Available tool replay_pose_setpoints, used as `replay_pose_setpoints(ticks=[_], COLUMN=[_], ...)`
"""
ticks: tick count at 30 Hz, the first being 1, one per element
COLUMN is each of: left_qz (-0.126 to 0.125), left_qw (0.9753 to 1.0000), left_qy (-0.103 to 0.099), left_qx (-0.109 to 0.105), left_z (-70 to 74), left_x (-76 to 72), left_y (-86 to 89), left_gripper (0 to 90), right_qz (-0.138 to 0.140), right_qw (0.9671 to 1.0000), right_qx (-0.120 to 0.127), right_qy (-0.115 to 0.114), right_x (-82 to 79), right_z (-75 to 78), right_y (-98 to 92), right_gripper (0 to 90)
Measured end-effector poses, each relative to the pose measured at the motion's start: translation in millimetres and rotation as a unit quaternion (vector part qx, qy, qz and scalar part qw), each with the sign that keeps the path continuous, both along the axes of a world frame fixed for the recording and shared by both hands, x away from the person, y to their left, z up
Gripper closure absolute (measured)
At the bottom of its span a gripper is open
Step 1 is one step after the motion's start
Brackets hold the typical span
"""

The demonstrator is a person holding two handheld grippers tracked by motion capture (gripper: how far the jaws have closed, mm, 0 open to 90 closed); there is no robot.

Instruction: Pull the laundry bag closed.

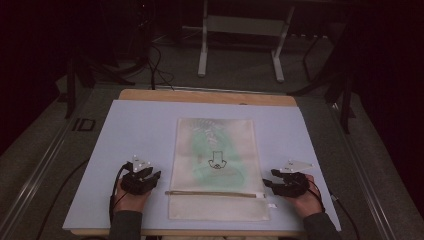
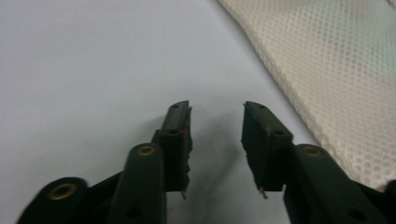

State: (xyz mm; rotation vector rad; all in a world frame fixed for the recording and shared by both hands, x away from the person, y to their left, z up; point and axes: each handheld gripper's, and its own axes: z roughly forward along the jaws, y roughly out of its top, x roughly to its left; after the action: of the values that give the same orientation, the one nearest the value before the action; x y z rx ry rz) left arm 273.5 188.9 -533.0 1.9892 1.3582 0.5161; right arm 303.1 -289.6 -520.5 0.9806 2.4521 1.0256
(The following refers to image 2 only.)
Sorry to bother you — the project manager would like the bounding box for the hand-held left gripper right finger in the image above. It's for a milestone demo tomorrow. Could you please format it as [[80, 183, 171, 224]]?
[[241, 100, 389, 224]]

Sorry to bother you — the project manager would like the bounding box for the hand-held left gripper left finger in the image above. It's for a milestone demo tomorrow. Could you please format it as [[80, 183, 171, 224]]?
[[106, 100, 193, 224]]

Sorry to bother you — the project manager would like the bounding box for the white mesh laundry bag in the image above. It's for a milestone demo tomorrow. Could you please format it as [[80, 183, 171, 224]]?
[[218, 0, 396, 192]]

